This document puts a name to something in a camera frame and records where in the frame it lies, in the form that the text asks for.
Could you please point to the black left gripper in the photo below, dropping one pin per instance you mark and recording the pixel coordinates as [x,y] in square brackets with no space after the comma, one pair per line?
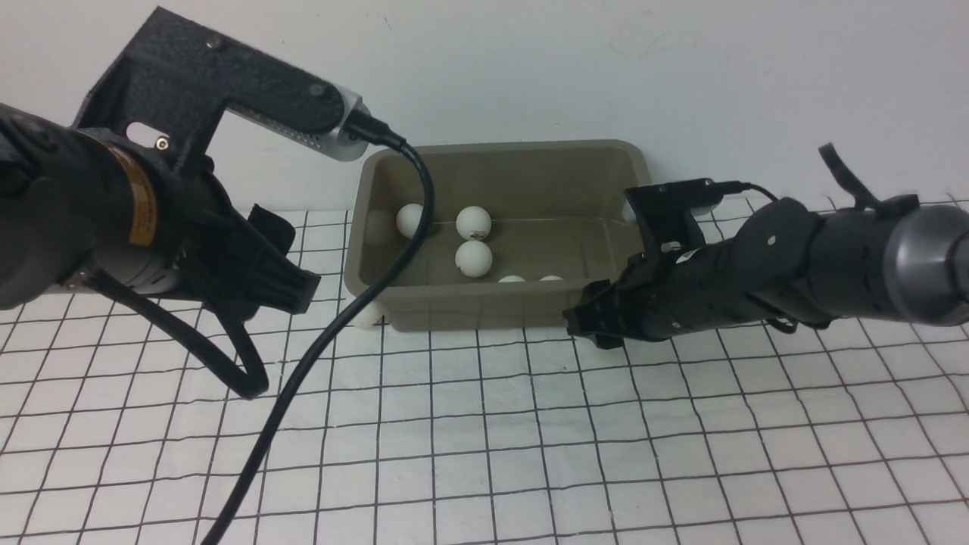
[160,234]

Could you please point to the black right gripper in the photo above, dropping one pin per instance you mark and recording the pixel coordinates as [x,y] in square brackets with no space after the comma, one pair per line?
[660,299]

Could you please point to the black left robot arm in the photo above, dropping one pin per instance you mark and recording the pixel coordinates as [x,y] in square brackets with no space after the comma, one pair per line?
[34,259]

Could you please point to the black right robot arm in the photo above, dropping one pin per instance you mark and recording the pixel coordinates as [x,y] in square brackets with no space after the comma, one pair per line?
[892,260]

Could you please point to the olive green plastic bin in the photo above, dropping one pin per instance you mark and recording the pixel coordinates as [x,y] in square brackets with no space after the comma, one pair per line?
[558,209]

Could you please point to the white grid-pattern tablecloth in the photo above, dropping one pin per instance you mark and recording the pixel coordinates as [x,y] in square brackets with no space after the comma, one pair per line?
[113,434]

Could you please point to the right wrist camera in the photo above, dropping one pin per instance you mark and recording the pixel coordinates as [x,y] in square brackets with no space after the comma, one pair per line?
[666,213]

